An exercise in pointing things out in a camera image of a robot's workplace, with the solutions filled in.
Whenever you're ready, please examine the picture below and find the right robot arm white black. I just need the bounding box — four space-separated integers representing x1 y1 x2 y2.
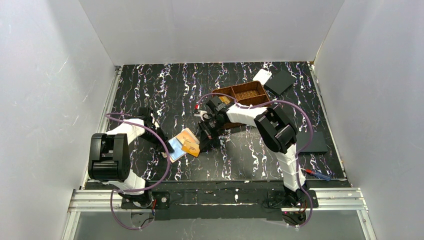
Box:
195 96 306 192

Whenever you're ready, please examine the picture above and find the black pad on table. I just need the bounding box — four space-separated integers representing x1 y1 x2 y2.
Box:
296 131 328 154

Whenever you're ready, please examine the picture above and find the white small box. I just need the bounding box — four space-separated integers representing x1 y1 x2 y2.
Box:
252 69 272 86

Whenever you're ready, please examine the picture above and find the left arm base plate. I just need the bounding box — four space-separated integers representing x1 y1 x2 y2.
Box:
118 190 171 210

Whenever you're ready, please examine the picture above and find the brown woven divided basket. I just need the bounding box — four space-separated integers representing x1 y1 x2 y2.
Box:
212 81 270 106

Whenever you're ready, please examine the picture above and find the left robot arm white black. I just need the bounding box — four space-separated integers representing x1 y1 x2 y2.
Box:
87 107 175 196

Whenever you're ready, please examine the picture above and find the gold credit card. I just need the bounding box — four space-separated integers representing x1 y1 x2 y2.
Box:
175 128 200 144

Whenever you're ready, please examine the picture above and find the gold card lying beneath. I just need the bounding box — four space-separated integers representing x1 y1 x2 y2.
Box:
218 96 232 105

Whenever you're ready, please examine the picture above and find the black flat box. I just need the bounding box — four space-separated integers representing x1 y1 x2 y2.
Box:
263 70 297 96

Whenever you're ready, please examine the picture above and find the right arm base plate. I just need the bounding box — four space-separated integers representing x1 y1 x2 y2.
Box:
262 189 319 211

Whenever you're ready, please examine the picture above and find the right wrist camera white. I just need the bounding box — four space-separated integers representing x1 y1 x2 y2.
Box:
193 104 211 121

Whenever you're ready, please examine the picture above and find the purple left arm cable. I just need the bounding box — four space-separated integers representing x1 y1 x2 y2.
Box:
105 112 172 231

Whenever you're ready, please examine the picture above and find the red blue screwdriver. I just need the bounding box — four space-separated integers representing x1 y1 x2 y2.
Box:
301 168 331 181

